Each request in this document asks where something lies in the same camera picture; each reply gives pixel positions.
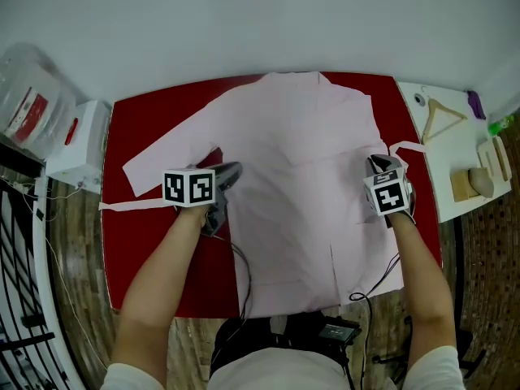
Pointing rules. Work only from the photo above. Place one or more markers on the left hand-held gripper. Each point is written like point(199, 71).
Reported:
point(189, 187)

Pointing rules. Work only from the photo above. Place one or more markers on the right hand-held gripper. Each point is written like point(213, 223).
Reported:
point(390, 197)

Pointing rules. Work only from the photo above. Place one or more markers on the pink robe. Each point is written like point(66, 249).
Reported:
point(292, 201)

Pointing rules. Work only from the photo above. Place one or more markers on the person's right forearm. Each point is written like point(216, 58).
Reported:
point(422, 291)

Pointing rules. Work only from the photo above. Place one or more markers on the person's left forearm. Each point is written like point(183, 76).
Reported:
point(158, 291)

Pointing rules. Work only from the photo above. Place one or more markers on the light wooden box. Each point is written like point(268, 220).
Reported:
point(461, 185)

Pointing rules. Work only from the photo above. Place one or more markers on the white side table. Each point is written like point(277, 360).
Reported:
point(451, 152)

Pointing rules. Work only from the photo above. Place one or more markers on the red tablecloth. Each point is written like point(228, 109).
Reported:
point(122, 242)

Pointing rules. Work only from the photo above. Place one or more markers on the wooden clothes hanger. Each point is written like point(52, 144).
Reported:
point(434, 105)

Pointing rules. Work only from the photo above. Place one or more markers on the round grey table grommet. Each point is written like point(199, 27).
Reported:
point(421, 99)

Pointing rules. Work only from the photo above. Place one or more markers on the purple cloth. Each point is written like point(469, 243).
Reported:
point(475, 104)

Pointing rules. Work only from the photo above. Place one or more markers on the green plastic bottle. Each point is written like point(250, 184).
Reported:
point(499, 127)

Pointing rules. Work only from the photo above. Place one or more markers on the black device with screen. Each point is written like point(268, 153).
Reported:
point(337, 331)

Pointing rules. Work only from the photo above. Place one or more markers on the clear water jug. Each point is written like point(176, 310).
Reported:
point(36, 96)

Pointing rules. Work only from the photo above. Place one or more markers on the person's white shirt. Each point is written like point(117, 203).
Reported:
point(284, 372)

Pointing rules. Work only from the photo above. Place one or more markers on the black metal railing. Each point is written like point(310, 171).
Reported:
point(36, 337)

